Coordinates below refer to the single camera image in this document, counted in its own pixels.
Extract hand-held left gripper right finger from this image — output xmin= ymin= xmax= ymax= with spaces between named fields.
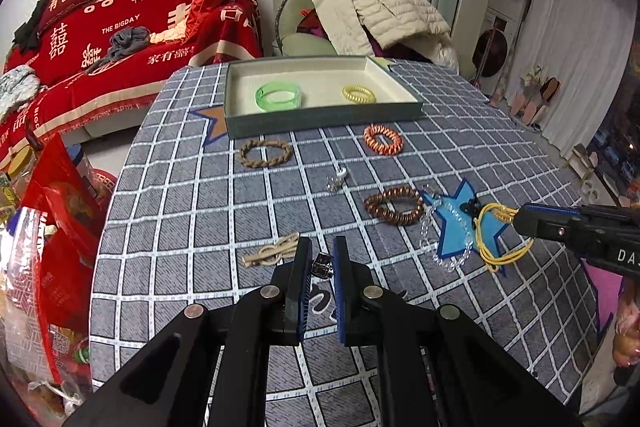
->
xmin=332 ymin=236 xmax=583 ymax=427

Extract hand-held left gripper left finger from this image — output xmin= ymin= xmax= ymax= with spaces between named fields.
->
xmin=62 ymin=237 xmax=314 ymax=427

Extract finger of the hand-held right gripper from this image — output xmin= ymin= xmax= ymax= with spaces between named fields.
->
xmin=515 ymin=219 xmax=584 ymax=241
xmin=517 ymin=202 xmax=581 ymax=224

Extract yellow cord hair tie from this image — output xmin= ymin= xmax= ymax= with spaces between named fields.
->
xmin=472 ymin=203 xmax=535 ymax=275

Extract copper brown spiral hair tie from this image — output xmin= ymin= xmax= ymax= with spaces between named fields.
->
xmin=363 ymin=186 xmax=425 ymax=226

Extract clear bead chain bracelet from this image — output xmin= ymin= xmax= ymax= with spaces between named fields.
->
xmin=419 ymin=194 xmax=474 ymax=273

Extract brown braided bracelet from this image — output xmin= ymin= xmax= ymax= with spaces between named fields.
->
xmin=239 ymin=139 xmax=293 ymax=168

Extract orange spiral hair tie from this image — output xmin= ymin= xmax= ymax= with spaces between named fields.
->
xmin=363 ymin=123 xmax=404 ymax=155

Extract green translucent bangle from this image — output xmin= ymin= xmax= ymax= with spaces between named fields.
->
xmin=255 ymin=82 xmax=304 ymax=112

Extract yellow spiral hair tie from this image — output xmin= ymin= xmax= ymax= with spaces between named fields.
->
xmin=342 ymin=84 xmax=377 ymax=104

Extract shallow grey cardboard tray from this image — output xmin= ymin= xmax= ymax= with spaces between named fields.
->
xmin=223 ymin=55 xmax=425 ymax=140

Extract person's right hand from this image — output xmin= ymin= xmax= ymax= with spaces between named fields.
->
xmin=612 ymin=284 xmax=640 ymax=370

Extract small silver earring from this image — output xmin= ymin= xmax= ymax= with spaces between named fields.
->
xmin=326 ymin=163 xmax=349 ymax=194

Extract pink slippers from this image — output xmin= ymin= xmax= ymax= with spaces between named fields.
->
xmin=509 ymin=76 xmax=562 ymax=126

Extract white curtain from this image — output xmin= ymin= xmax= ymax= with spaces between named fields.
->
xmin=504 ymin=0 xmax=637 ymax=160

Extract red snack bags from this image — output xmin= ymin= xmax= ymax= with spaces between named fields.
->
xmin=0 ymin=134 xmax=119 ymax=390

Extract cream down jacket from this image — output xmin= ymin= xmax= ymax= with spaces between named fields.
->
xmin=312 ymin=0 xmax=459 ymax=70

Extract purple clothes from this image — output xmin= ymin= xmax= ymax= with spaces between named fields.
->
xmin=297 ymin=9 xmax=332 ymax=41

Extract red satin cushion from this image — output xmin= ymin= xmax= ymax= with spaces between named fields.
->
xmin=181 ymin=0 xmax=231 ymax=46

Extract grey crumpled cloth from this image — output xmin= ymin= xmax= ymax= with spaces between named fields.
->
xmin=82 ymin=26 xmax=152 ymax=76

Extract red sofa with cover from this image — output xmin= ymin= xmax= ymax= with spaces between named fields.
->
xmin=0 ymin=0 xmax=264 ymax=160

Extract pale blue patterned cloth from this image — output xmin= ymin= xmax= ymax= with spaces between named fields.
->
xmin=0 ymin=66 xmax=42 ymax=118

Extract dark crumpled clothes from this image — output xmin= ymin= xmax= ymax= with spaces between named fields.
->
xmin=12 ymin=0 xmax=54 ymax=54

